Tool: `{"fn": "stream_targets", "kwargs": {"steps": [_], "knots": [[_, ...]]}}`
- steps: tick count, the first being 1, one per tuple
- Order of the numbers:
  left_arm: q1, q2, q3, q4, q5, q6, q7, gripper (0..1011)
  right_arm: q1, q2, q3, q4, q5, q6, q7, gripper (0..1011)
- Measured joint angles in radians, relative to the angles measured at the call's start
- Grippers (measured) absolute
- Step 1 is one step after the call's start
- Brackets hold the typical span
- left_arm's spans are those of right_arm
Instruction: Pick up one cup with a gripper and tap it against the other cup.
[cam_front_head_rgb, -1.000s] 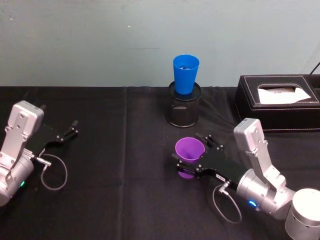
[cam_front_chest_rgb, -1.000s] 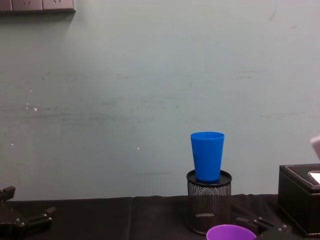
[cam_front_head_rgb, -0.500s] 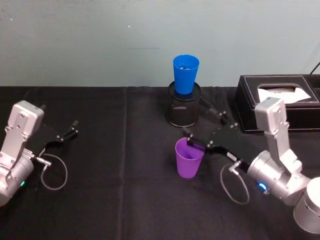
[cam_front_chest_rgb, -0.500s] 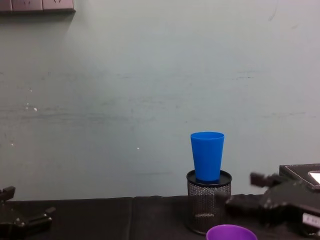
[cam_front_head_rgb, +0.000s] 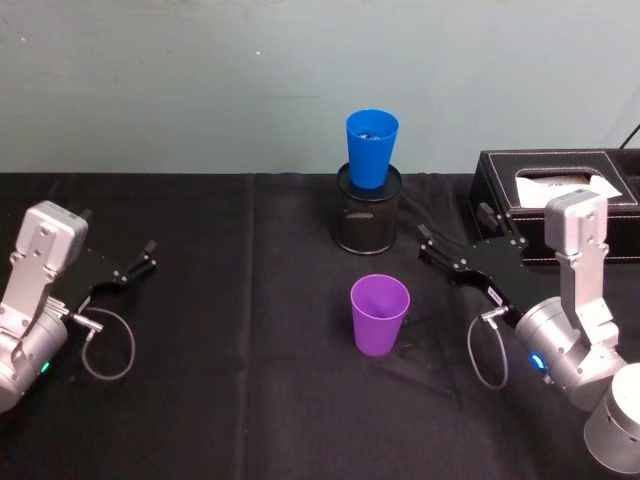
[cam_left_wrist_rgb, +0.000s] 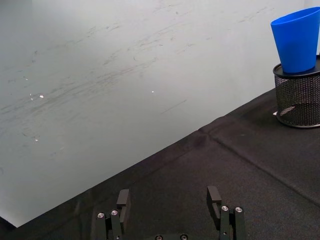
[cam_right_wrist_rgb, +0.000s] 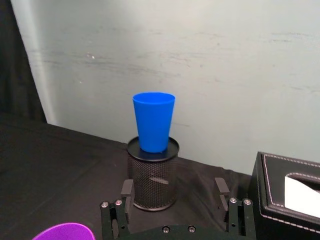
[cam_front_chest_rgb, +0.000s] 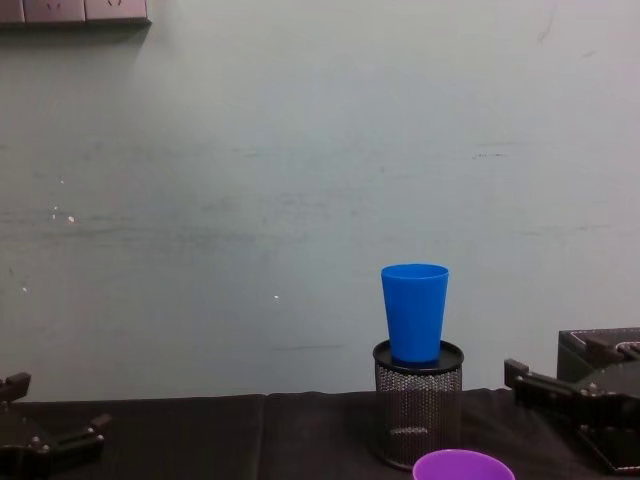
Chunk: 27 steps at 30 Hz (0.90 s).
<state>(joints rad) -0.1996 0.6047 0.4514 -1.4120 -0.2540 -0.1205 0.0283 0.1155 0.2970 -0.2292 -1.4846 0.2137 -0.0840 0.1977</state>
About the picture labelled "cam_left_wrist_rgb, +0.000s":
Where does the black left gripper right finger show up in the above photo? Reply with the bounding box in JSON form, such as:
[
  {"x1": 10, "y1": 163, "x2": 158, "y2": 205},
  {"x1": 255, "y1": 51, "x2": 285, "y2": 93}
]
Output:
[{"x1": 206, "y1": 185, "x2": 247, "y2": 240}]

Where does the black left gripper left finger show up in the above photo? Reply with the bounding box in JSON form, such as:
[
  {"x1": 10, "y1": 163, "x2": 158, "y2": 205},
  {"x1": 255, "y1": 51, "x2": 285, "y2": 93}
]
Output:
[{"x1": 96, "y1": 188, "x2": 132, "y2": 240}]

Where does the black table cloth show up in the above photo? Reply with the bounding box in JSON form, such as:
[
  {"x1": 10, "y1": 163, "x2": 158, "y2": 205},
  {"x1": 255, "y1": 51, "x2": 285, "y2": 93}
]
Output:
[{"x1": 0, "y1": 86, "x2": 320, "y2": 240}]

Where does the black mesh pen holder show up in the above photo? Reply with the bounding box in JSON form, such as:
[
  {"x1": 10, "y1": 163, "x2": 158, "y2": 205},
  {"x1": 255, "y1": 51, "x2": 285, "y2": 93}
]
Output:
[{"x1": 272, "y1": 54, "x2": 320, "y2": 129}]

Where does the blue plastic cup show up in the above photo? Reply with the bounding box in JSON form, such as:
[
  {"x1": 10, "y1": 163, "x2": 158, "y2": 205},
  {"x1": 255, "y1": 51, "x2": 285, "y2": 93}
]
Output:
[{"x1": 270, "y1": 6, "x2": 320, "y2": 74}]

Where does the pale scuffed wall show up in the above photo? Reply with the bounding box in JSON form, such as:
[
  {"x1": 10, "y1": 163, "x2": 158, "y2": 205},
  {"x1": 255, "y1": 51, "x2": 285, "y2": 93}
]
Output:
[{"x1": 0, "y1": 0, "x2": 320, "y2": 228}]

